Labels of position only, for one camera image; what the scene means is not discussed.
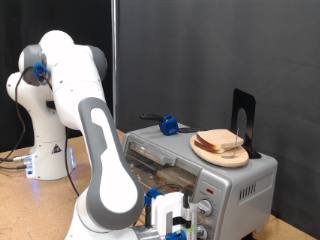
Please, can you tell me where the wrist camera on blue mount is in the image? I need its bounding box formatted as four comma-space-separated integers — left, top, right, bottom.
164, 193, 200, 240

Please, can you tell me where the thin black base cable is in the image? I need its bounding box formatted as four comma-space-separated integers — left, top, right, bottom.
0, 164, 30, 171

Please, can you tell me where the round wooden board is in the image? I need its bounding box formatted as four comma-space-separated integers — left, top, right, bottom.
189, 134, 250, 169

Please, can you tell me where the cable with silver connector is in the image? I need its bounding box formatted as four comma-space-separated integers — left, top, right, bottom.
12, 154, 33, 164

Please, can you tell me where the blue looped cable tie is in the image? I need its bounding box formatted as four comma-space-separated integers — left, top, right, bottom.
33, 62, 52, 86

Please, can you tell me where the blue cable clip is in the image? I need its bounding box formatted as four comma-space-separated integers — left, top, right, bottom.
143, 188, 162, 206

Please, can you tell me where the metal wire oven rack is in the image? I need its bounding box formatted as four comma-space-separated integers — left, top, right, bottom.
131, 163, 198, 198

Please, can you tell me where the glass oven door with handle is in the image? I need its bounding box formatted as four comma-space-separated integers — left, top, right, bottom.
122, 133, 203, 201

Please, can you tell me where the black metal bookend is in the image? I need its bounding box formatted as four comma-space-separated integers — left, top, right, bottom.
230, 88, 263, 160

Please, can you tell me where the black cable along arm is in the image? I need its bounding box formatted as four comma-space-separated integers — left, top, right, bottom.
0, 66, 194, 209

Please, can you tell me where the black spatula with blue block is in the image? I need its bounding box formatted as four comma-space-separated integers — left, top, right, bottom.
139, 113, 208, 137

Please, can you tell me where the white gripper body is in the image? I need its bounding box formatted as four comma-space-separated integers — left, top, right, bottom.
151, 192, 185, 240

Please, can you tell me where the silver oven knob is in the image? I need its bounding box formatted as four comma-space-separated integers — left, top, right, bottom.
196, 224, 210, 240
197, 198, 214, 218

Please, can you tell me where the vertical metal pole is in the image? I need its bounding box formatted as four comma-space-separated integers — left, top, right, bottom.
111, 0, 120, 126

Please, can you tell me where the silver toaster oven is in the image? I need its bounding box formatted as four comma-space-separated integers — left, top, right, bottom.
121, 120, 279, 240

